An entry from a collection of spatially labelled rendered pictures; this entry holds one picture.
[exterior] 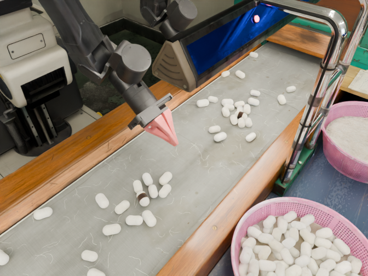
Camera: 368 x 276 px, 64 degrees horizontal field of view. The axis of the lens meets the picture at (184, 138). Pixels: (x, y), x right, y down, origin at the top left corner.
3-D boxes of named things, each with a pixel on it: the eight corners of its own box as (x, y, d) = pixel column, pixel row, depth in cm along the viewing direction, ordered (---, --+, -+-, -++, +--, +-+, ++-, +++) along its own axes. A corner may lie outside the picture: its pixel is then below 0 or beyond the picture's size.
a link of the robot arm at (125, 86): (122, 67, 67) (102, 79, 64) (130, 51, 61) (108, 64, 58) (141, 91, 67) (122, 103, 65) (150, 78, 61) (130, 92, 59)
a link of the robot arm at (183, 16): (159, 1, 88) (139, 11, 83) (177, -27, 78) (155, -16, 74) (184, 33, 90) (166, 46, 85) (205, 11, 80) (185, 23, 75)
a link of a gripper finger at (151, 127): (197, 128, 64) (171, 94, 63) (176, 147, 60) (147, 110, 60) (184, 137, 70) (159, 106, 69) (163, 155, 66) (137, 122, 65)
